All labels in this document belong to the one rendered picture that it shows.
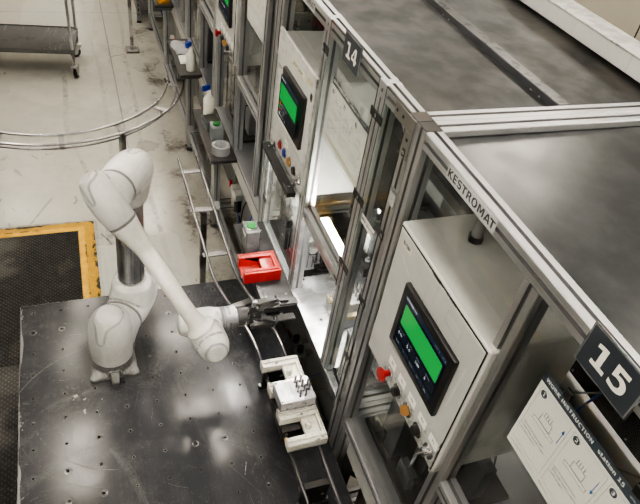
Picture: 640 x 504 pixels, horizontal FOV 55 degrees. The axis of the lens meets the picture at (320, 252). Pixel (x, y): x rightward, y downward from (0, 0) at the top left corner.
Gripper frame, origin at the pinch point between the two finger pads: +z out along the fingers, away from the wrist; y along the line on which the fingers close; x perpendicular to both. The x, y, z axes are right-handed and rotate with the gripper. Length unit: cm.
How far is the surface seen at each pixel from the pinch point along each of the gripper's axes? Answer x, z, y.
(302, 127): 27, 6, 62
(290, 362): -15.6, -2.7, -12.1
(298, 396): -33.8, -5.8, -7.3
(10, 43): 408, -117, -75
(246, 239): 43.3, -5.8, -1.3
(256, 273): 24.9, -6.0, -3.9
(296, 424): -38.7, -6.9, -16.7
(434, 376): -80, 4, 61
